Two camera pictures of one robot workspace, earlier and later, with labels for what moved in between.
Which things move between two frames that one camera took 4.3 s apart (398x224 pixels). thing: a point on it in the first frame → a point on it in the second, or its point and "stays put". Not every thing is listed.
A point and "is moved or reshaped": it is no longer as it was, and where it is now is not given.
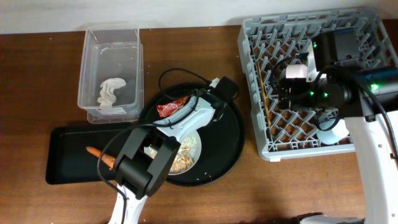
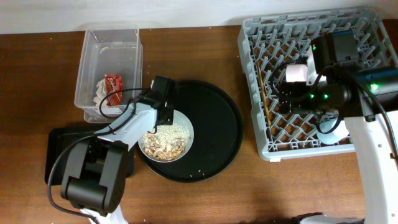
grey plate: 188,155 is moved or reshaped
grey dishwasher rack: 264,42 stays put
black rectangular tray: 68,162 stays put
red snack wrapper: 165,109 → 112,83
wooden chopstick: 265,94 stays put
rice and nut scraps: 185,155 is moved or reshaped
